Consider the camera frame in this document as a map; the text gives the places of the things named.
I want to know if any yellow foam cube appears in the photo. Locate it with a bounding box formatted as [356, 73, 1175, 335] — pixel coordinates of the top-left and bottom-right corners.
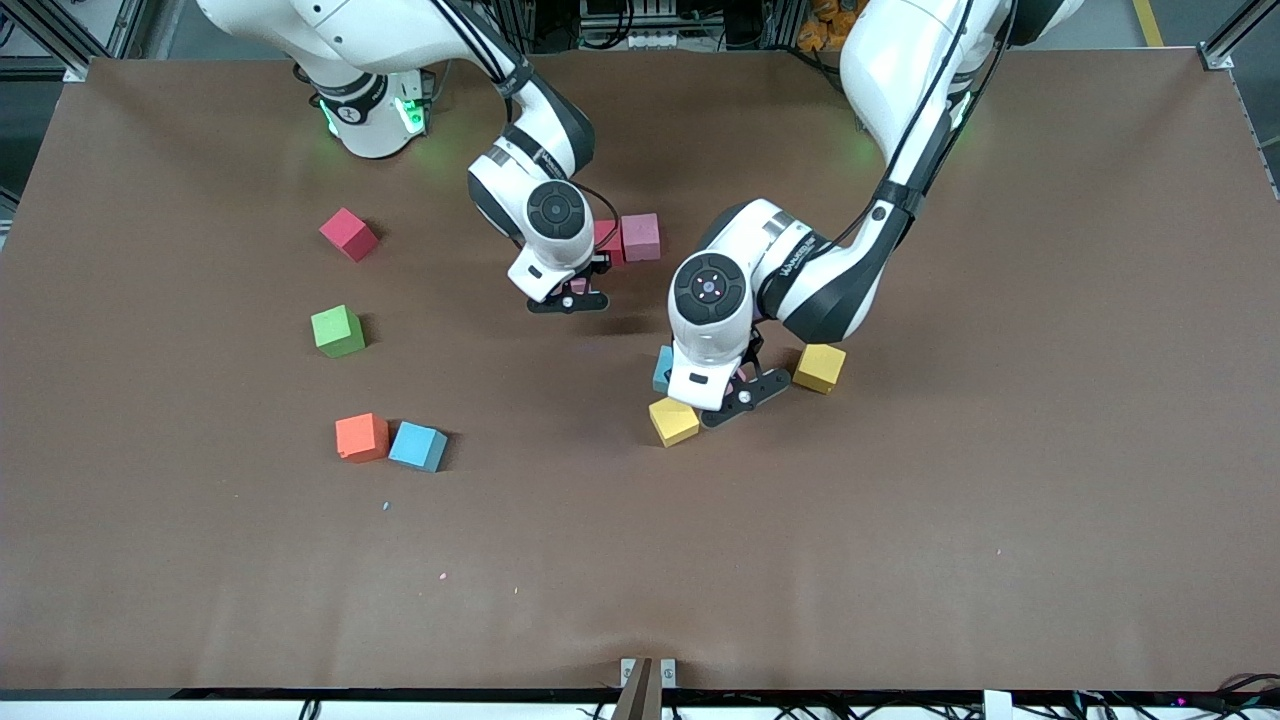
[793, 343, 848, 395]
[648, 398, 701, 448]

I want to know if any large table mat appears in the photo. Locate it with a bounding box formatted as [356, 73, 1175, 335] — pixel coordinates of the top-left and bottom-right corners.
[0, 50, 1280, 696]

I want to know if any green foam cube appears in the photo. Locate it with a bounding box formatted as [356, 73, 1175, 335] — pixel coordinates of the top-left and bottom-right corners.
[310, 304, 366, 359]

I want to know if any orange foam cube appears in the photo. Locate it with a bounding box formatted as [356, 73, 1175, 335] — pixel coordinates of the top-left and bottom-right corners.
[334, 412, 391, 464]

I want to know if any pile of orange packets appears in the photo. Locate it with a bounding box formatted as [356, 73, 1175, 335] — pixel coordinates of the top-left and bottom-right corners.
[797, 0, 861, 53]

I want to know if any brown wedge bar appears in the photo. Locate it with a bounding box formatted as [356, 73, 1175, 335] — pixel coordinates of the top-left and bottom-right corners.
[611, 657, 666, 720]

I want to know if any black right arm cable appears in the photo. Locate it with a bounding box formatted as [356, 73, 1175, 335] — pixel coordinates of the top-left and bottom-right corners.
[570, 178, 622, 227]

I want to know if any metal clamp bracket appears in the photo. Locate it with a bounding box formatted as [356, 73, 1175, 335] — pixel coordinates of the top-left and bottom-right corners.
[620, 657, 678, 691]

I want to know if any aluminium frame post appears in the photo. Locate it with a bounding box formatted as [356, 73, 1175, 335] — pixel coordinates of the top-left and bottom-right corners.
[1198, 0, 1280, 71]
[0, 0, 141, 83]

